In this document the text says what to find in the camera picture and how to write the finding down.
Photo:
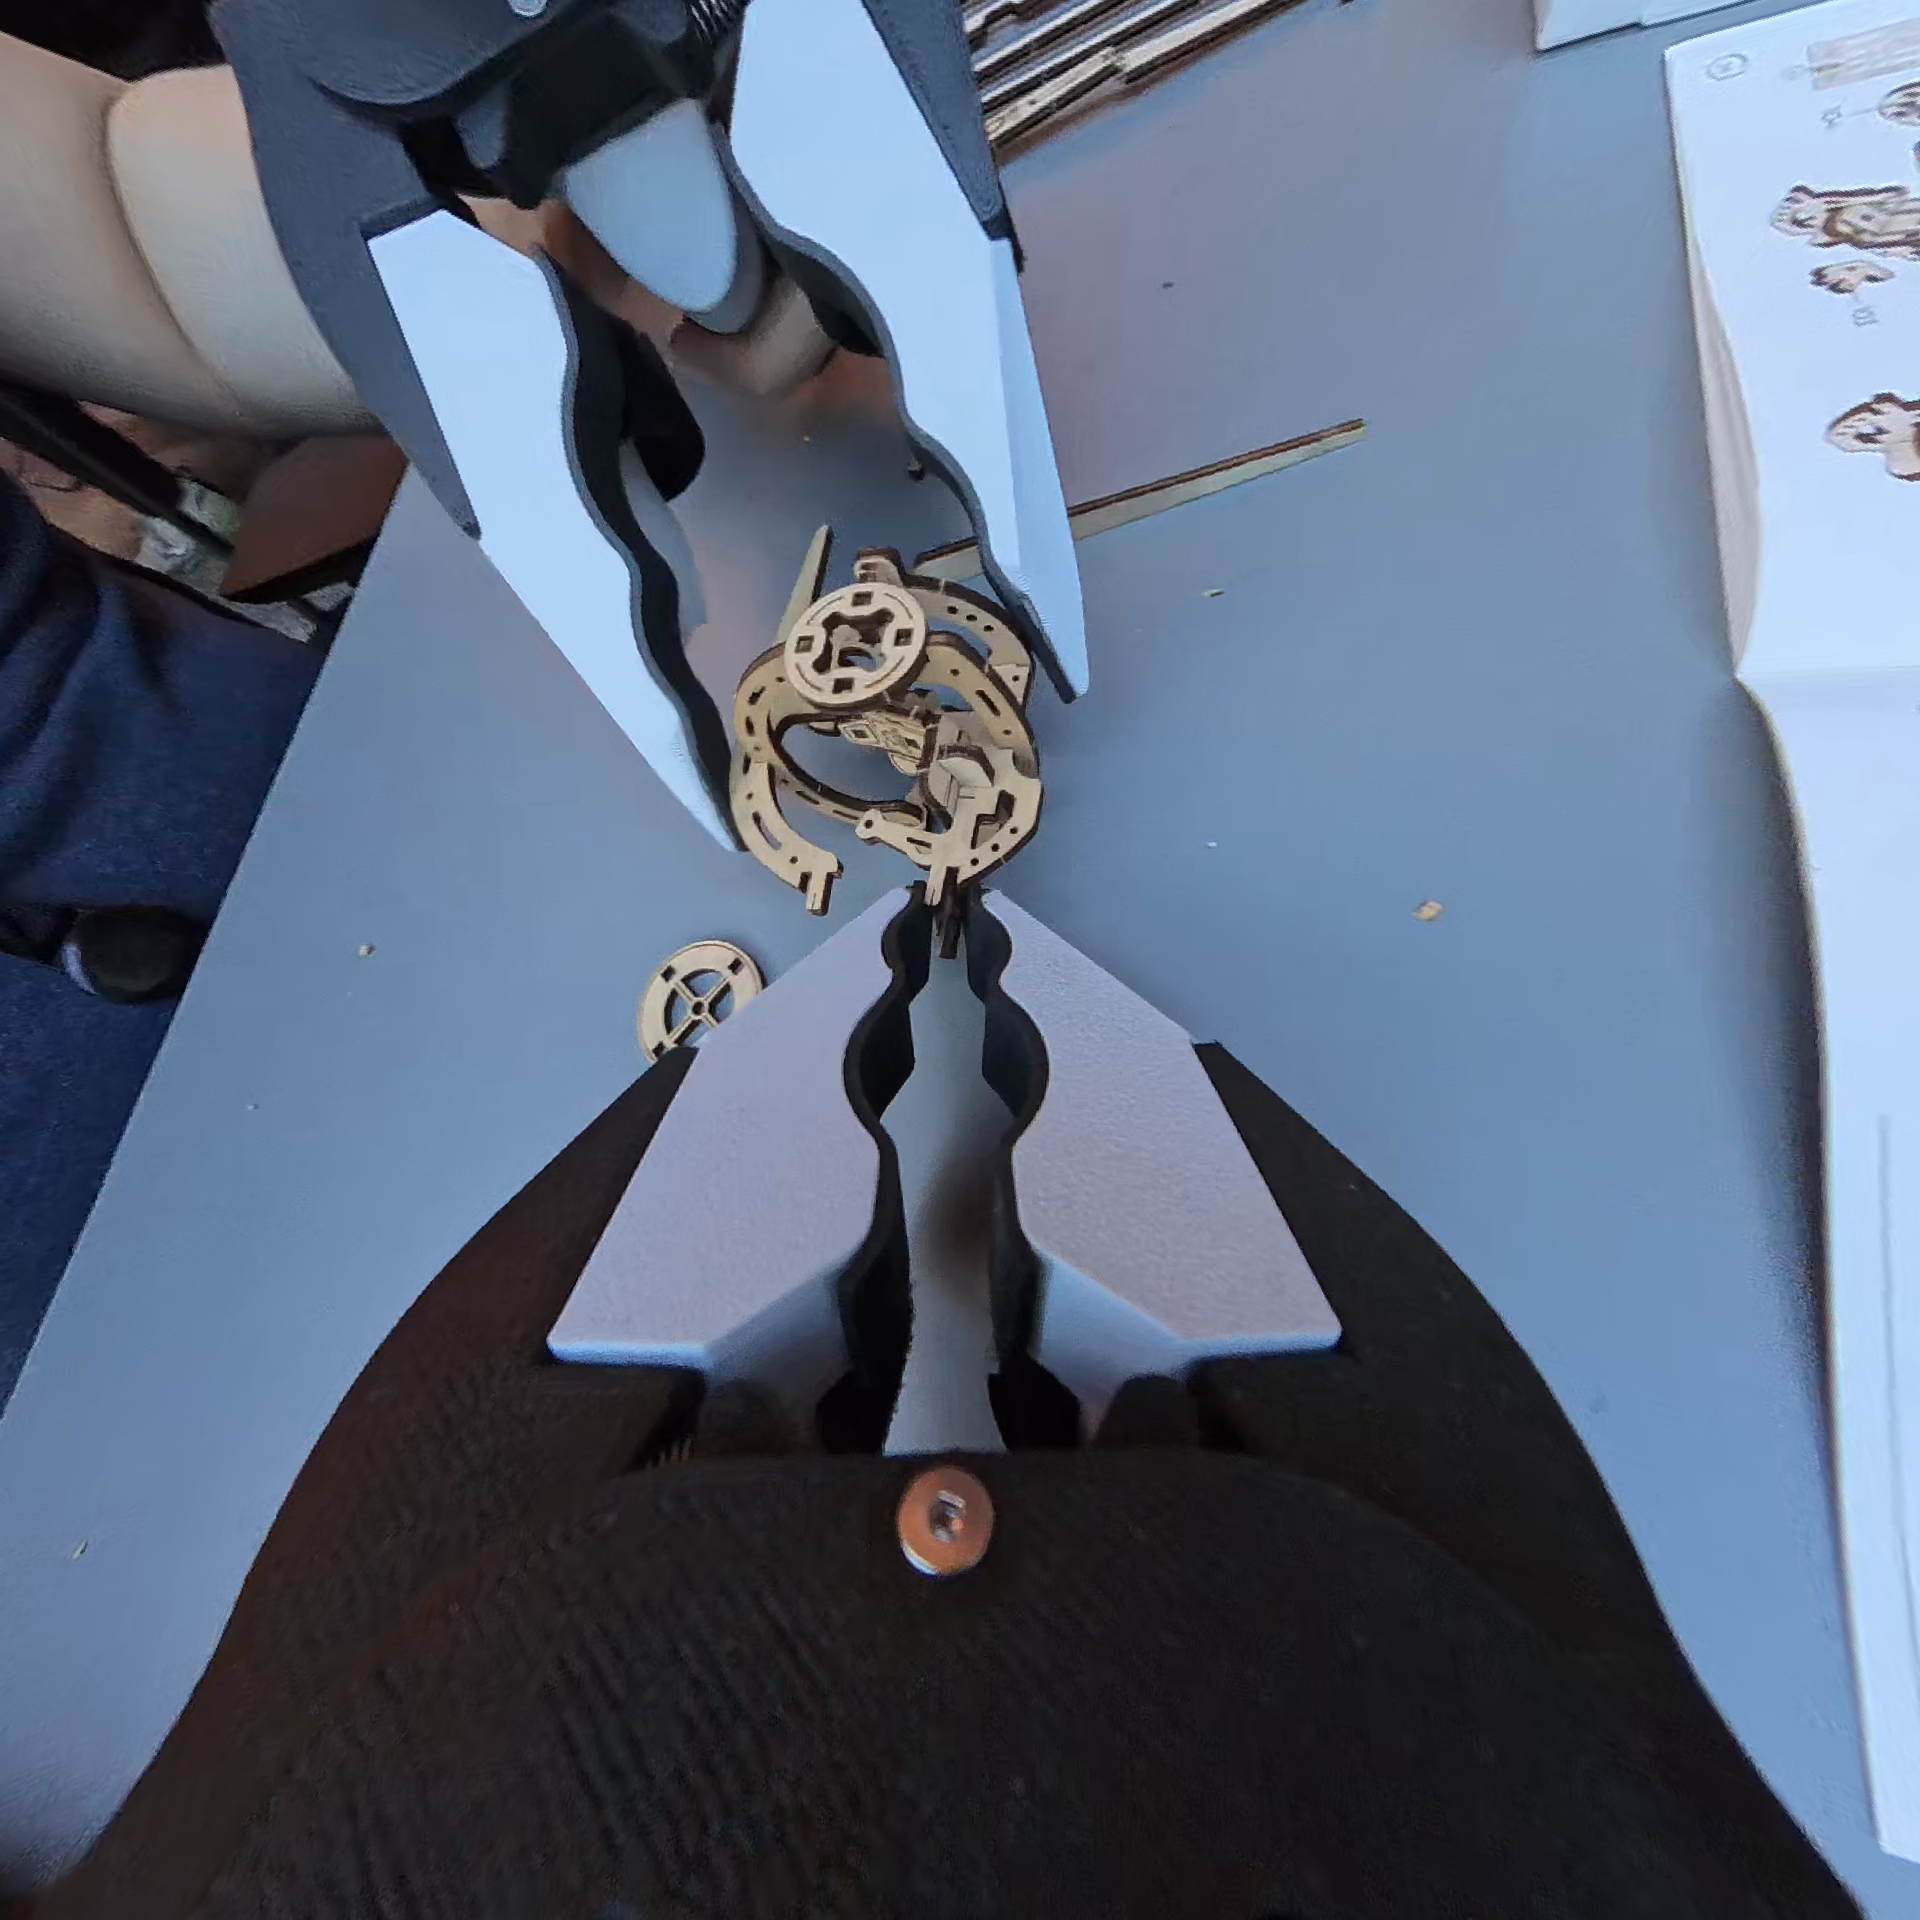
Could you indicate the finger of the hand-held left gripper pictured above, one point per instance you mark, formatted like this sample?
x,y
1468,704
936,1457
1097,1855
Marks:
x,y
495,436
961,359

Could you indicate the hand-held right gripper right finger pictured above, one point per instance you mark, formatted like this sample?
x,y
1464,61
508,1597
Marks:
x,y
1155,1185

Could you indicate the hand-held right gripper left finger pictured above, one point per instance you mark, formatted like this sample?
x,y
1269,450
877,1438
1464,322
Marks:
x,y
733,1200

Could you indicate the round wooden wheel part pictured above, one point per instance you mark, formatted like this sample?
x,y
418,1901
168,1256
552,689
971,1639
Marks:
x,y
693,999

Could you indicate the person's left forearm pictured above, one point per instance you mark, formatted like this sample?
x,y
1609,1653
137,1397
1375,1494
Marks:
x,y
148,254

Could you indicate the person's left hand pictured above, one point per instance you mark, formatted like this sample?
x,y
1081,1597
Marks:
x,y
772,348

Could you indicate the stack of wooden sheets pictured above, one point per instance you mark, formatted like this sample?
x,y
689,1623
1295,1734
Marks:
x,y
1080,76

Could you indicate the person's navy clothing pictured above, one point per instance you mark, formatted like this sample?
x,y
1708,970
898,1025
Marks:
x,y
106,750

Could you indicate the black round knob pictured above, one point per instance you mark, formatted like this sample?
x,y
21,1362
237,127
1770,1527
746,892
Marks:
x,y
129,954

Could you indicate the white cardboard box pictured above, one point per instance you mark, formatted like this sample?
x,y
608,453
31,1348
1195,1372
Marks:
x,y
1621,20

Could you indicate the open instruction booklet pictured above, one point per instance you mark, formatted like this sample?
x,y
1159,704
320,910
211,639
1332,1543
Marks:
x,y
1828,599

